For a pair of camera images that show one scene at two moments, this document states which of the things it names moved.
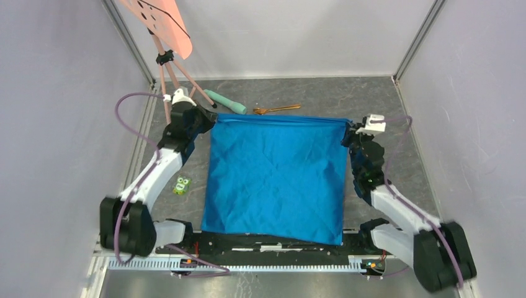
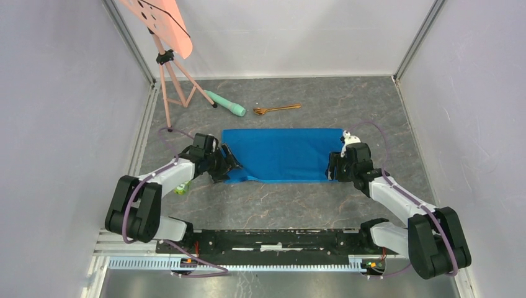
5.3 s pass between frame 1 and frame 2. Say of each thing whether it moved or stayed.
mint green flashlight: stayed
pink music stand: stayed
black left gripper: moved
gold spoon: stayed
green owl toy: stayed
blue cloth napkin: moved
